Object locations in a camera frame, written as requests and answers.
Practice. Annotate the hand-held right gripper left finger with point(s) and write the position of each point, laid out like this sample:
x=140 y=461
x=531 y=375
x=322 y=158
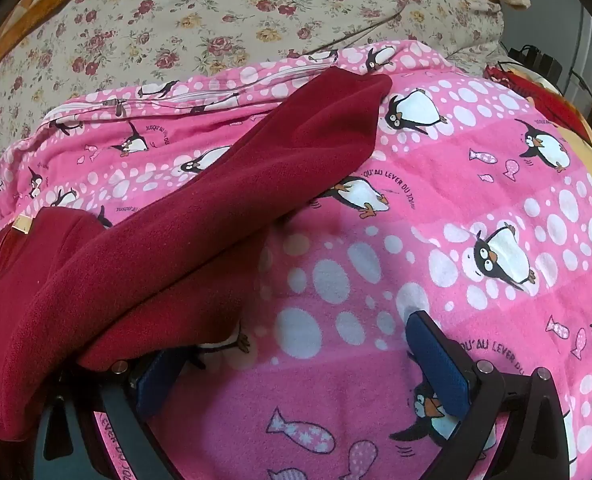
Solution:
x=155 y=377

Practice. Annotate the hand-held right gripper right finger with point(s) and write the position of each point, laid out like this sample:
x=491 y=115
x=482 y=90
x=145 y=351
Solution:
x=438 y=360

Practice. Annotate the dark red fleece garment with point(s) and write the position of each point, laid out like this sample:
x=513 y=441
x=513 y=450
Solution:
x=176 y=240

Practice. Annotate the pink penguin print blanket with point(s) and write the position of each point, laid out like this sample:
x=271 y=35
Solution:
x=401 y=260

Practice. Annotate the red and yellow blanket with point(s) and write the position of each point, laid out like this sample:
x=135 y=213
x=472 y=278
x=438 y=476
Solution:
x=576 y=145

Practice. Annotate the black box device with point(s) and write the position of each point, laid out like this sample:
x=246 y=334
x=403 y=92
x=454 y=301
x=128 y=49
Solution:
x=541 y=62

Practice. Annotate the floral bedsheet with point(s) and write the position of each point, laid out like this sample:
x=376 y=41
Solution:
x=176 y=10

